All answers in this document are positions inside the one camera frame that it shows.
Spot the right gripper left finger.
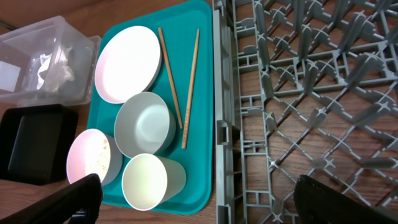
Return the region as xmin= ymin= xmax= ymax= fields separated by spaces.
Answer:
xmin=1 ymin=174 xmax=103 ymax=223

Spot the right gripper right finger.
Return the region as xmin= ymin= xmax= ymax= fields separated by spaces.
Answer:
xmin=294 ymin=175 xmax=397 ymax=223

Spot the pink bowl with rice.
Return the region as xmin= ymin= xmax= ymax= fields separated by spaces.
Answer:
xmin=66 ymin=129 xmax=123 ymax=185

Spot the white napkin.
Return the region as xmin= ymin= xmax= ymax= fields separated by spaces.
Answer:
xmin=36 ymin=45 xmax=75 ymax=93

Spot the grey dishwasher rack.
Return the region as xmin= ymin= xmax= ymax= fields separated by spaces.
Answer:
xmin=212 ymin=0 xmax=397 ymax=223

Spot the white paper cup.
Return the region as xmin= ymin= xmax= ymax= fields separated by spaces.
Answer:
xmin=121 ymin=153 xmax=187 ymax=211

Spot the black plastic tray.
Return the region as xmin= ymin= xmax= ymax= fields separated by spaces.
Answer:
xmin=1 ymin=104 xmax=78 ymax=185

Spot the grey-green bowl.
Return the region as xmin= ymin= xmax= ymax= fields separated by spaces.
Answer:
xmin=114 ymin=91 xmax=176 ymax=158

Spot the clear plastic bin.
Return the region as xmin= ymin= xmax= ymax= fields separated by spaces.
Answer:
xmin=1 ymin=16 xmax=101 ymax=107

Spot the teal serving tray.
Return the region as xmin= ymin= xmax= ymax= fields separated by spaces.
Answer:
xmin=100 ymin=1 xmax=213 ymax=215

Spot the pink round plate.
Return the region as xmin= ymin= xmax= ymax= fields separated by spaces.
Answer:
xmin=95 ymin=26 xmax=162 ymax=104

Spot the left wooden chopstick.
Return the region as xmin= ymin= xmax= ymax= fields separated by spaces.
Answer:
xmin=158 ymin=27 xmax=183 ymax=129

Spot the wooden chopstick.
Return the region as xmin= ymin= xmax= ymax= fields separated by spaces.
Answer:
xmin=182 ymin=29 xmax=200 ymax=149
xmin=158 ymin=27 xmax=183 ymax=129

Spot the right wooden chopstick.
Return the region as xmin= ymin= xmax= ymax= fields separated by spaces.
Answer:
xmin=182 ymin=29 xmax=200 ymax=149

